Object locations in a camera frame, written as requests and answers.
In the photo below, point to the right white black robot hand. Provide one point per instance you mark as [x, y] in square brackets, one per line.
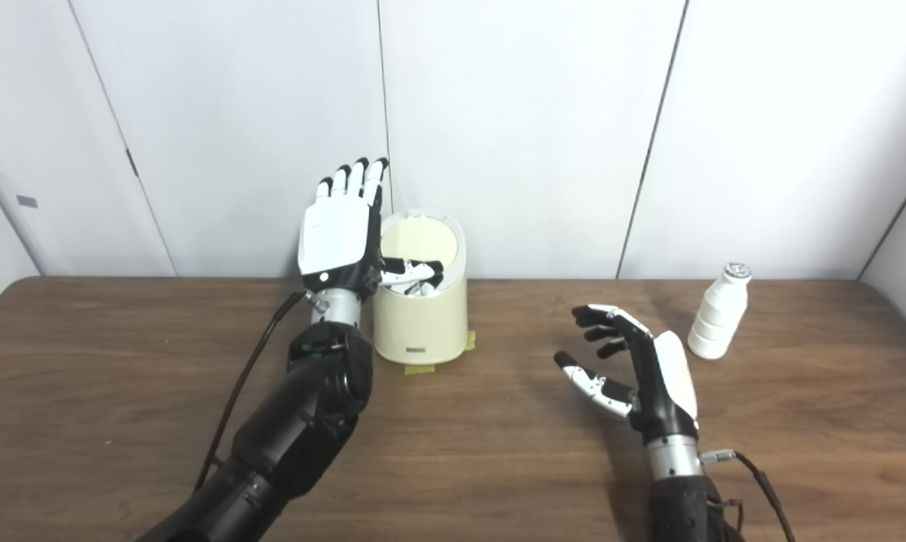
[660, 388]

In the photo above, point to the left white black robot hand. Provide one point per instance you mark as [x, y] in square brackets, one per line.
[336, 237]

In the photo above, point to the cream round bin lid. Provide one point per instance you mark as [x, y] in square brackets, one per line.
[422, 241]

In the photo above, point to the small white plastic bottle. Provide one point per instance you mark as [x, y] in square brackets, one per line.
[718, 320]

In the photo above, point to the cream-colored bin body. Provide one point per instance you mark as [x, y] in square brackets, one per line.
[422, 324]

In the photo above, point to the yellow masking tape piece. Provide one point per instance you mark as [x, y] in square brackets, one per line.
[471, 342]
[421, 369]

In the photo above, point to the black wall panel hinge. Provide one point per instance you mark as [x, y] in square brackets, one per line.
[131, 162]

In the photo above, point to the grey wall label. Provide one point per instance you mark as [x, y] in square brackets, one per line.
[27, 202]

